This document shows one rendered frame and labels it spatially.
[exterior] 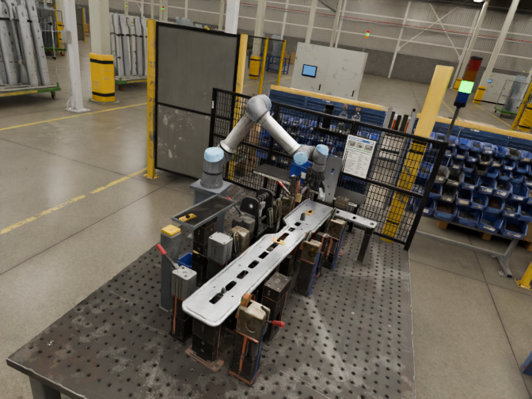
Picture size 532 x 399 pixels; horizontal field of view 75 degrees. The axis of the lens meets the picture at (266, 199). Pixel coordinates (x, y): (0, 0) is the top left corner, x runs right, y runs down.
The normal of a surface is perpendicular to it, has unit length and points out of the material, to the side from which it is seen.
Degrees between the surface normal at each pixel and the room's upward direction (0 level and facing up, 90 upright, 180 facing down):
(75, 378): 0
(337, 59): 90
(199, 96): 92
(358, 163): 90
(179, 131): 89
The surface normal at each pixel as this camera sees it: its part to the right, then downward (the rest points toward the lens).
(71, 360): 0.14, -0.90
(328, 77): -0.33, 0.36
